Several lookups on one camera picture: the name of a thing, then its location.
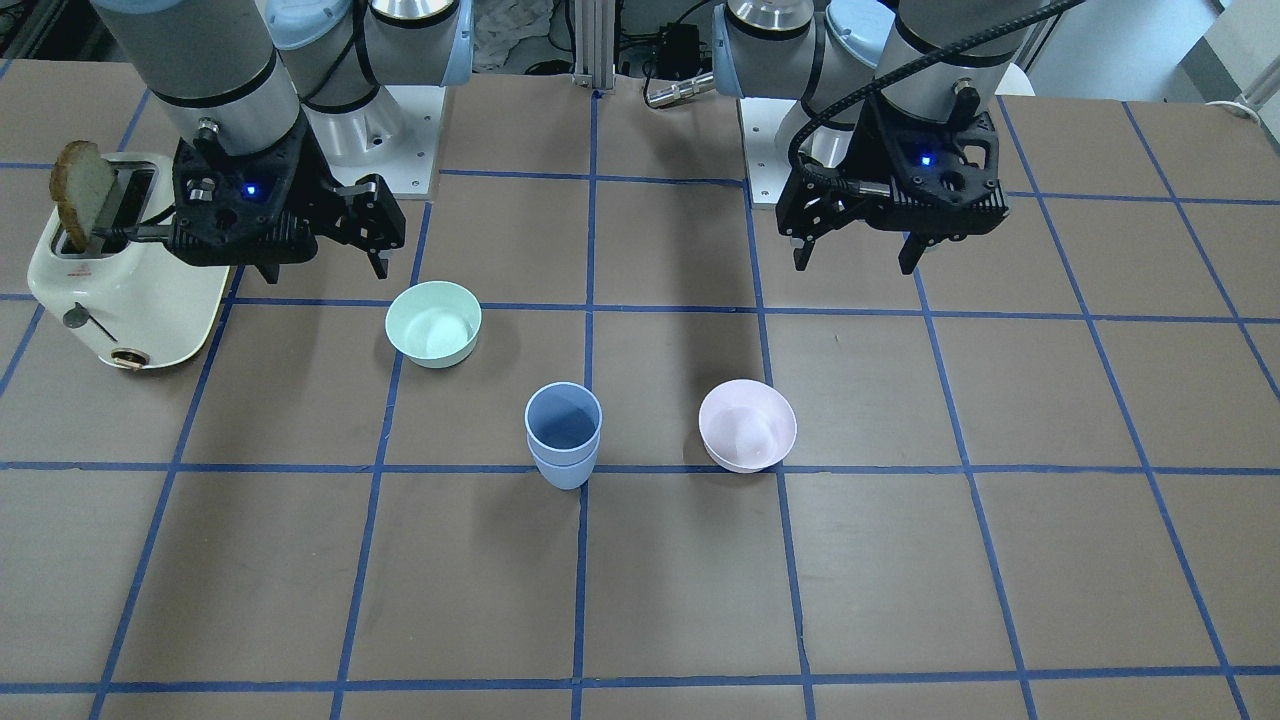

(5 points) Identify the aluminium frame post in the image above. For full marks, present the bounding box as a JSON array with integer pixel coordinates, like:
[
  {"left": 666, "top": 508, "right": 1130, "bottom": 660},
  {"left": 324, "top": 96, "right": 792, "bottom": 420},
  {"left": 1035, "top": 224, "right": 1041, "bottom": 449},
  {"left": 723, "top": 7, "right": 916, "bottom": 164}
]
[{"left": 567, "top": 0, "right": 617, "bottom": 95}]

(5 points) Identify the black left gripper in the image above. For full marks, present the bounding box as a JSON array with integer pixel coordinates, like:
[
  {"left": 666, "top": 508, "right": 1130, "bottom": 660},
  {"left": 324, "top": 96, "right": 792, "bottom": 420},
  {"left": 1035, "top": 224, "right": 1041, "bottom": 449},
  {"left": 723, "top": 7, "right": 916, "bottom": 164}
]
[{"left": 776, "top": 95, "right": 946, "bottom": 275}]

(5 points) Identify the cream toaster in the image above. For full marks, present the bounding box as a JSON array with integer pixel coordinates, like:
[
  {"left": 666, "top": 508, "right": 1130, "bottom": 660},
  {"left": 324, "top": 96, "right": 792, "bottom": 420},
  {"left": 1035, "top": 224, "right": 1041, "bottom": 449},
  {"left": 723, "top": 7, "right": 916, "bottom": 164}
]
[{"left": 27, "top": 152, "right": 230, "bottom": 370}]

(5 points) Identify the blue cup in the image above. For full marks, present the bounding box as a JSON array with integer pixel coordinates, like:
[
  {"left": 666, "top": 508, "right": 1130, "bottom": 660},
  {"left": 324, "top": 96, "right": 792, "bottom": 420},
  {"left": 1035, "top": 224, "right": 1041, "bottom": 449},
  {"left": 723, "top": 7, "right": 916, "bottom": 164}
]
[
  {"left": 532, "top": 448, "right": 598, "bottom": 489},
  {"left": 524, "top": 382, "right": 603, "bottom": 466}
]

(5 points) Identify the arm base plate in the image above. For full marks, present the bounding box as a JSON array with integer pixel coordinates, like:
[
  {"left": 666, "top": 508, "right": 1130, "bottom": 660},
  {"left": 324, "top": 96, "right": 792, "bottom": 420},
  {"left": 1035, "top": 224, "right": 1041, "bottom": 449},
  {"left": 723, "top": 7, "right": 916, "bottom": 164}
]
[
  {"left": 305, "top": 85, "right": 448, "bottom": 200},
  {"left": 739, "top": 97, "right": 810, "bottom": 210}
]

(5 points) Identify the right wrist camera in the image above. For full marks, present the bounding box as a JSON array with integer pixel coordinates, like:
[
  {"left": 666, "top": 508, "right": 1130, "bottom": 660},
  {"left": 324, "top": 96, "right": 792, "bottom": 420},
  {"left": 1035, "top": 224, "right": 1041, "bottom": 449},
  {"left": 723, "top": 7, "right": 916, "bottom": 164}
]
[{"left": 95, "top": 135, "right": 321, "bottom": 269}]

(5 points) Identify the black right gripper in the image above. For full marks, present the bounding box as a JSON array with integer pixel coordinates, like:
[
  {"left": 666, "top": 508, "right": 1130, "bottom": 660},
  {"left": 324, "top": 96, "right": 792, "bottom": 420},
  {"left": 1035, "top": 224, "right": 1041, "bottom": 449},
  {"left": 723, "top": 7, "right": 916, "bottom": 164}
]
[{"left": 255, "top": 111, "right": 406, "bottom": 284}]

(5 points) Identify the green bowl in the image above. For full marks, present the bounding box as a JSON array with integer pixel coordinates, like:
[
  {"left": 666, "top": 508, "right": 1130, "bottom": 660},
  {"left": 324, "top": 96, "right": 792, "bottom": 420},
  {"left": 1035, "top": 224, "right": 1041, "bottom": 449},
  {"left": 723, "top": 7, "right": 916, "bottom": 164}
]
[{"left": 384, "top": 281, "right": 483, "bottom": 369}]

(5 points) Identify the bread slice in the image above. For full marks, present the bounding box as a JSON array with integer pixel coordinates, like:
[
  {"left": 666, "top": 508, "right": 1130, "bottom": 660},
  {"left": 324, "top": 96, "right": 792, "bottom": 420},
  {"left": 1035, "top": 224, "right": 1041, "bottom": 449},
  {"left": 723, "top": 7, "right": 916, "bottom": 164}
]
[{"left": 49, "top": 140, "right": 116, "bottom": 254}]

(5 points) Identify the pink bowl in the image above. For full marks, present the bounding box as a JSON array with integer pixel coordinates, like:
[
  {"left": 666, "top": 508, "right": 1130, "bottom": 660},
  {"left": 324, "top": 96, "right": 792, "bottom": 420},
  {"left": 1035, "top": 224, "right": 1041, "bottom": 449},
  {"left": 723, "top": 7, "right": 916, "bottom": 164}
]
[{"left": 698, "top": 379, "right": 797, "bottom": 474}]

